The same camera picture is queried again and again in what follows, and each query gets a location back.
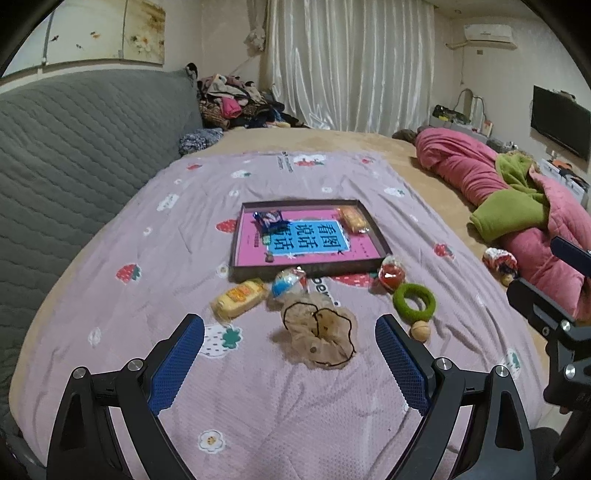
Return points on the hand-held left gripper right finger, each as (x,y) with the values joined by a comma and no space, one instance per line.
(401,364)

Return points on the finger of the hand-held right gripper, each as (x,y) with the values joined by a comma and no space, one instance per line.
(535,304)
(572,256)

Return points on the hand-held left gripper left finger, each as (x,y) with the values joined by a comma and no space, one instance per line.
(178,364)

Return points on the blue egg toy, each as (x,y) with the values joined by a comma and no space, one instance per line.
(286,284)

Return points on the shallow tray with pink book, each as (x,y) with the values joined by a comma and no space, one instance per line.
(258,249)

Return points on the small wooden ball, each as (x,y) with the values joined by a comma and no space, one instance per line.
(420,331)

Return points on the white drawer cabinet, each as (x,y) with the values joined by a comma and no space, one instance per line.
(570,182)

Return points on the beige scrunchie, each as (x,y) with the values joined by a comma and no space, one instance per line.
(323,346)

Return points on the green fleece blanket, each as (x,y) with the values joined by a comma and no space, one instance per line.
(508,207)

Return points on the yellow snack packet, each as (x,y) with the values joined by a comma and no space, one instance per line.
(238,300)

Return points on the red egg toy in wrapper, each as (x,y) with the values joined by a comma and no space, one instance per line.
(391,274)

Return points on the strawberry printed blanket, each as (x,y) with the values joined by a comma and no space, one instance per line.
(184,258)

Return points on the pink quilt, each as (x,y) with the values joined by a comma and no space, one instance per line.
(457,161)

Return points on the orange snack packet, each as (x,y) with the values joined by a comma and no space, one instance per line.
(353,219)

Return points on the blue snack packet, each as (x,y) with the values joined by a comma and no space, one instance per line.
(270,220)

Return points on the grey vanity table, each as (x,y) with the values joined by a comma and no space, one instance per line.
(450,121)

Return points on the vanity mirror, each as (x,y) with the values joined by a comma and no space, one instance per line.
(466,106)

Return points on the grey furry cloth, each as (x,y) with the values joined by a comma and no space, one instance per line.
(405,135)

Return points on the blue knitted cloth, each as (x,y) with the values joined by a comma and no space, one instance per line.
(201,140)

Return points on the grey quilted headboard cover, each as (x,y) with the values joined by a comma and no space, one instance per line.
(69,161)

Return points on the white air conditioner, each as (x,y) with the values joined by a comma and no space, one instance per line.
(488,33)

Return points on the pile of clothes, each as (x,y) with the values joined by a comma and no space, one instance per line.
(235,104)

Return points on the white curtain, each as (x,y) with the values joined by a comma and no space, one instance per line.
(351,64)

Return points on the black wall television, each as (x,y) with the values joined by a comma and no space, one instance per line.
(561,120)

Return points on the flower wall painting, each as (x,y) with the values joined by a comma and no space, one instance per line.
(92,32)

